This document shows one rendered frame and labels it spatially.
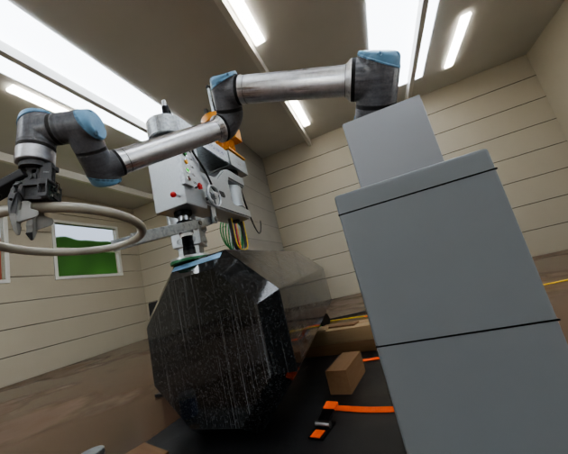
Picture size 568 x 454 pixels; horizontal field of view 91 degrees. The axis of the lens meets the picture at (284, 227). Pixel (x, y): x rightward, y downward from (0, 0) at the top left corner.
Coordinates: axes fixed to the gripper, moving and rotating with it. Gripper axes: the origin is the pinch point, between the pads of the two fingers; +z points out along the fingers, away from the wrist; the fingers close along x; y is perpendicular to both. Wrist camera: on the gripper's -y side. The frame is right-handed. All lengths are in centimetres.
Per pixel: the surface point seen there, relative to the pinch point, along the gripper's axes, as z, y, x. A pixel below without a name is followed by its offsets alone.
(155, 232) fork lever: -12, 22, 49
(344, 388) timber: 78, 102, 73
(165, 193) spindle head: -41, 24, 69
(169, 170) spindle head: -52, 28, 65
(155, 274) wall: -135, -157, 811
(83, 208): -6.5, 13.1, 2.8
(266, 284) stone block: 20, 68, 47
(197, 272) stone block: 8, 37, 60
